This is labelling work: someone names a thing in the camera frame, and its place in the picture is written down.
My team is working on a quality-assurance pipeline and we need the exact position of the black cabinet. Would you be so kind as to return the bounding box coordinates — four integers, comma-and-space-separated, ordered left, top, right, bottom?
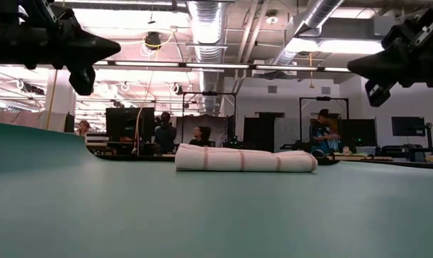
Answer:
243, 112, 286, 153

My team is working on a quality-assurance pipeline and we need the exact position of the black metal rig frame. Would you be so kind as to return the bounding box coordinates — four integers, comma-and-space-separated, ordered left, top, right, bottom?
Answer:
298, 95, 350, 151
181, 91, 238, 148

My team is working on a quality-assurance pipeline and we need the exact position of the white towel with red grid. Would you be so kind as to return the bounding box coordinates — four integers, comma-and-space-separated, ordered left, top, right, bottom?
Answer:
174, 143, 319, 173

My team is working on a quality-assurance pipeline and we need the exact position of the yellow hanging cord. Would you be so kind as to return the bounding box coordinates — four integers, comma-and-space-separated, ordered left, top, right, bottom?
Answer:
46, 70, 59, 130

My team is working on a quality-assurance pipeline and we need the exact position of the wooden workbench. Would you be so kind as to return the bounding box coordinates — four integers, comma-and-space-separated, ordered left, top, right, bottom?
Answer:
323, 153, 433, 170

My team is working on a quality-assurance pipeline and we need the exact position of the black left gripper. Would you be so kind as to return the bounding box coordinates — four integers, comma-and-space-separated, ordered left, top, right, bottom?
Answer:
8, 0, 121, 71

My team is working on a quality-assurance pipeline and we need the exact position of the pinkish fabric cover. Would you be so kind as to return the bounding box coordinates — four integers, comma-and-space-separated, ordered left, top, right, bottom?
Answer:
0, 110, 67, 133

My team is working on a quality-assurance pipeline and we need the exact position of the green table mat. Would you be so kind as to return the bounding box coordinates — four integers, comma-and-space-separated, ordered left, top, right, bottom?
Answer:
0, 120, 433, 258

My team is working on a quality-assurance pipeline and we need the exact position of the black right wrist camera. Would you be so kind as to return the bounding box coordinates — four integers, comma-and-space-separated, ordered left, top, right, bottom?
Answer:
364, 79, 395, 108

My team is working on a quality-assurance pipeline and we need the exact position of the ceiling light strip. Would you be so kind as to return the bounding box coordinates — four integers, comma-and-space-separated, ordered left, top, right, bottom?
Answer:
94, 60, 351, 72

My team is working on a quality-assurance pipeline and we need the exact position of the black monitor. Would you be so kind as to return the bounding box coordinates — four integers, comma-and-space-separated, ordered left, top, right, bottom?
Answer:
340, 118, 378, 147
105, 107, 156, 143
391, 115, 427, 138

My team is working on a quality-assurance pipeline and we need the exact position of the silver ventilation duct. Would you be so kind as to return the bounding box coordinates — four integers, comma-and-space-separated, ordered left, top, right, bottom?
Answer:
272, 0, 346, 67
186, 0, 227, 115

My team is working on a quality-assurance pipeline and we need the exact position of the person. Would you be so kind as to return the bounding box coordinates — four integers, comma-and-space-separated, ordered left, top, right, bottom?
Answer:
310, 108, 343, 156
76, 120, 92, 138
153, 111, 178, 154
189, 125, 213, 148

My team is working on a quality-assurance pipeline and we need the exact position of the grey backdrop cloth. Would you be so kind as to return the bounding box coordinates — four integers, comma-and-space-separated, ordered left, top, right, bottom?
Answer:
173, 114, 229, 148

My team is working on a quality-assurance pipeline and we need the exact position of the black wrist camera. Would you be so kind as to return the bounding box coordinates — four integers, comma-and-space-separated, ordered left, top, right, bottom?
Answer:
68, 66, 97, 97
364, 79, 395, 108

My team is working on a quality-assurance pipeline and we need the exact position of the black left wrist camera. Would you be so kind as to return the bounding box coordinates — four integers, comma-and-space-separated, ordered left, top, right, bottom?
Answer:
68, 66, 97, 97

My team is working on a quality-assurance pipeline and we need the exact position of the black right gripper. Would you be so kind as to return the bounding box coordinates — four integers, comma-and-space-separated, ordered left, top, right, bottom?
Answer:
347, 5, 433, 88

